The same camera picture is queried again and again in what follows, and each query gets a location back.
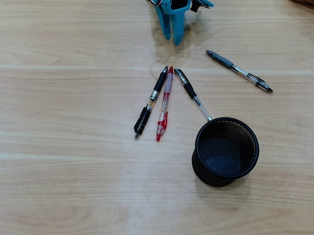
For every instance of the black mesh pen holder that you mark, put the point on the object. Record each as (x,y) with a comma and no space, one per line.
(222,156)

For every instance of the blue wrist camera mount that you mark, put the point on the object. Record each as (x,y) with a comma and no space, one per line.
(206,2)

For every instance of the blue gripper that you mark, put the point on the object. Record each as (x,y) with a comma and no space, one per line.
(180,13)

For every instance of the clear pen with grey grip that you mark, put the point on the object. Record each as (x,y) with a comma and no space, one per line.
(223,60)

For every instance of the chunky black retractable pen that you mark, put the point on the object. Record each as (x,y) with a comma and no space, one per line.
(160,81)

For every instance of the clear pen with black cap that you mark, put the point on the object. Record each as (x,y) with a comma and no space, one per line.
(190,90)

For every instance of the red retractable pen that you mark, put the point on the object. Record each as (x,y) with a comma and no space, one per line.
(168,84)

